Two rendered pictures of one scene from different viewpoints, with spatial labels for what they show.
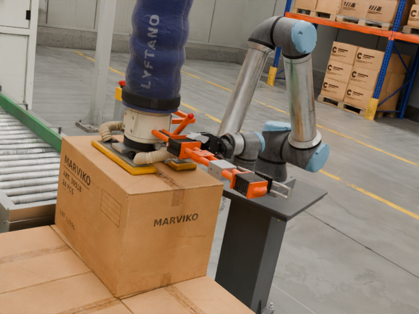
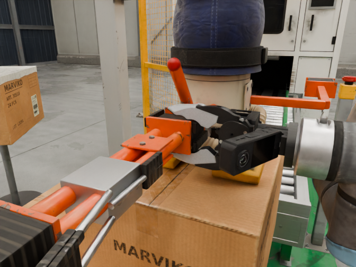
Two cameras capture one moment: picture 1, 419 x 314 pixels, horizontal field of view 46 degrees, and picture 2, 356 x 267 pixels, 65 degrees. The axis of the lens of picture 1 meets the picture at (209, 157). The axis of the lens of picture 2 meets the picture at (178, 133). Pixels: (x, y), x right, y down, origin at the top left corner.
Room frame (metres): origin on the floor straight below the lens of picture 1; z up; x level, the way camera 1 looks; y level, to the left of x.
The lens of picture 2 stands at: (1.47, -0.34, 1.24)
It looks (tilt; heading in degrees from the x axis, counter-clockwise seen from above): 19 degrees down; 65
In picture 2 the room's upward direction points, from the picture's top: straight up
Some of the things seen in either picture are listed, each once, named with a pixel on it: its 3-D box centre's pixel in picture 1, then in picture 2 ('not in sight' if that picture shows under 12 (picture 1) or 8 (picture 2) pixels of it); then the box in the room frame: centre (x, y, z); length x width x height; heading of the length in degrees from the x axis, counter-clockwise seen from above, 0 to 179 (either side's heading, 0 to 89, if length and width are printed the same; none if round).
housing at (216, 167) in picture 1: (221, 170); (104, 187); (1.51, -0.05, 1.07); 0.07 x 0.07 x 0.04; 42
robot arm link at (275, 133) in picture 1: (277, 140); not in sight; (2.34, -0.31, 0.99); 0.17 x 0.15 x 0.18; 50
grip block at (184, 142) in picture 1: (184, 146); (177, 128); (1.67, 0.10, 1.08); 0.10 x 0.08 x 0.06; 132
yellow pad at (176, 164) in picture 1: (163, 149); (248, 142); (1.92, 0.19, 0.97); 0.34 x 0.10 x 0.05; 42
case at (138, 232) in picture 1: (132, 204); (201, 210); (1.83, 0.27, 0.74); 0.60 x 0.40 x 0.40; 40
